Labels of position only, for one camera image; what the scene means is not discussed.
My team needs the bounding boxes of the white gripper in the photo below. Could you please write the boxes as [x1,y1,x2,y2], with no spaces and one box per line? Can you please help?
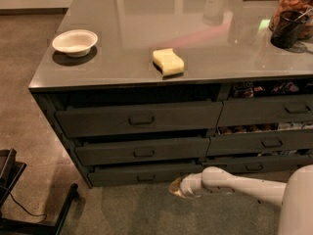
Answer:
[168,173,203,198]

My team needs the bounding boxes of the drawer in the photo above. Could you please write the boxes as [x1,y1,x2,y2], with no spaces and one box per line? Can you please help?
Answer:
[202,154,313,173]
[218,95,313,126]
[88,161,202,187]
[207,130,313,156]
[56,101,222,138]
[75,137,210,165]

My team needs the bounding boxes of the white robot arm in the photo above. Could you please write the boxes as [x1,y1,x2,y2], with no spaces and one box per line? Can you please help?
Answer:
[169,164,313,235]

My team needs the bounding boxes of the grey drawer cabinet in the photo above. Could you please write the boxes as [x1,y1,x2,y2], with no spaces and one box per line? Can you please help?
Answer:
[29,0,313,187]

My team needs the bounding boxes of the yellow sponge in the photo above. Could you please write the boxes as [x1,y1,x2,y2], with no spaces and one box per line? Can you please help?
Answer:
[153,48,185,76]

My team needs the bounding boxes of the black stand base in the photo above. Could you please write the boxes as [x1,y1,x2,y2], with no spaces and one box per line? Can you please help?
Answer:
[0,148,78,235]

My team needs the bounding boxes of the white paper bowl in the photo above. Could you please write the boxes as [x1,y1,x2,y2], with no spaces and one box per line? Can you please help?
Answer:
[52,29,98,58]

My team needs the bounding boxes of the black mesh cup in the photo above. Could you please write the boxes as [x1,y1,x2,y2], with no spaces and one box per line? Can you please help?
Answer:
[270,10,309,49]

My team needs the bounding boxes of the glass jar of nuts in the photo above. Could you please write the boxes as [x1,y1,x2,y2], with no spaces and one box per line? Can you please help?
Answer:
[269,0,313,40]

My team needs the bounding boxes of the black cable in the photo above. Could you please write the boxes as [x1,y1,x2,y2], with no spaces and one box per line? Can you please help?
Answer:
[0,183,48,223]

